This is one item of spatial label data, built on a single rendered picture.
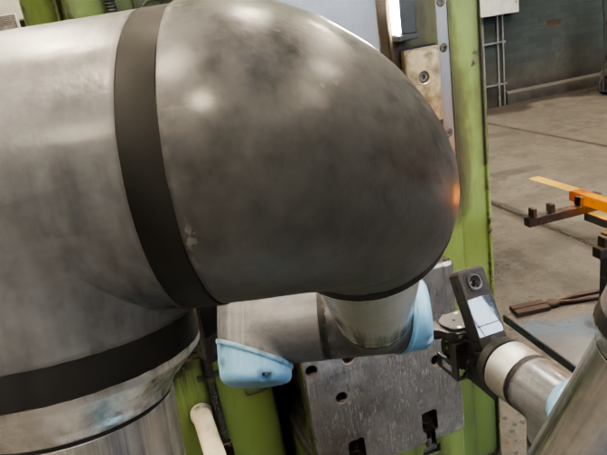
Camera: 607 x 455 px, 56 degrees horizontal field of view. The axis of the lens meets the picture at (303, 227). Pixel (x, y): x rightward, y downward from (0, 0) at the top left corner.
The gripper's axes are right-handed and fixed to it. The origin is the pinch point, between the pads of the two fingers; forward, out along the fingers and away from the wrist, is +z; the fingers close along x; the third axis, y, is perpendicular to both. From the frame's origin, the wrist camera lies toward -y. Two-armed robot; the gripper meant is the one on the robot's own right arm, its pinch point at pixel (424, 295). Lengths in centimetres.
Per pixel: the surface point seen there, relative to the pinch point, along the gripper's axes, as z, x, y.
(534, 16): 589, 536, -11
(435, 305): 24.6, 16.6, 17.8
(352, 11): 31, 7, -45
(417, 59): 43, 28, -33
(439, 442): 25, 15, 55
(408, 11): 41, 25, -44
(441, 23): 45, 36, -40
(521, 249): 185, 172, 100
